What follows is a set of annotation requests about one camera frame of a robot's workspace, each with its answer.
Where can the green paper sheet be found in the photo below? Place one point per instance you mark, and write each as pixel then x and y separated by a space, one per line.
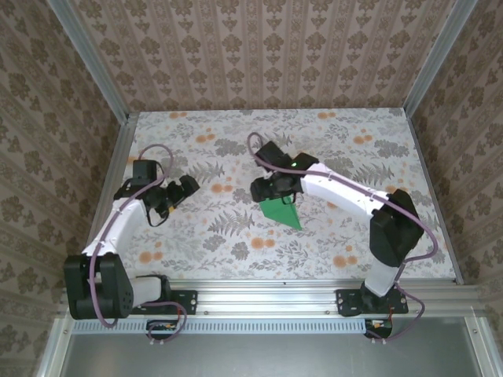
pixel 283 214

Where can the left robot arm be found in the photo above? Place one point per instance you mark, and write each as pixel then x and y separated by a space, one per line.
pixel 102 282

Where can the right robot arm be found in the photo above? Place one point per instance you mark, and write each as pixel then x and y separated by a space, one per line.
pixel 397 228

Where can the floral table cover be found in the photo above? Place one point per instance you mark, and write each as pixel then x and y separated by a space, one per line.
pixel 220 129

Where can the small black connector module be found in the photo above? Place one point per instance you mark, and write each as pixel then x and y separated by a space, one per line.
pixel 157 334
pixel 383 331

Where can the grey metal panel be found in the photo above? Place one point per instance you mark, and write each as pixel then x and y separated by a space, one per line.
pixel 255 357

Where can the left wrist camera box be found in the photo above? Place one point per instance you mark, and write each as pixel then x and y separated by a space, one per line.
pixel 144 172

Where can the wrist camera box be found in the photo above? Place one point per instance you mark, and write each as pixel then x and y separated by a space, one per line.
pixel 273 155
pixel 144 172

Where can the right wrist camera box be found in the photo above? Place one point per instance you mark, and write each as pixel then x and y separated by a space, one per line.
pixel 273 155

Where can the aluminium side rail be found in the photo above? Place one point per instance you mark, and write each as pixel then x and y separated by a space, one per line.
pixel 430 188
pixel 122 133

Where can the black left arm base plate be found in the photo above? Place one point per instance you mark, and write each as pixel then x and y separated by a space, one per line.
pixel 188 302

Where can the long aluminium mounting rail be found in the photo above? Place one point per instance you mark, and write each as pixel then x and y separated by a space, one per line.
pixel 267 298

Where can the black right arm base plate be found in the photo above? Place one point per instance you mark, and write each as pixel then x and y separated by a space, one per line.
pixel 347 302

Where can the aluminium frame post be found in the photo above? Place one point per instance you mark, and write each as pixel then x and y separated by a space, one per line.
pixel 436 59
pixel 90 63

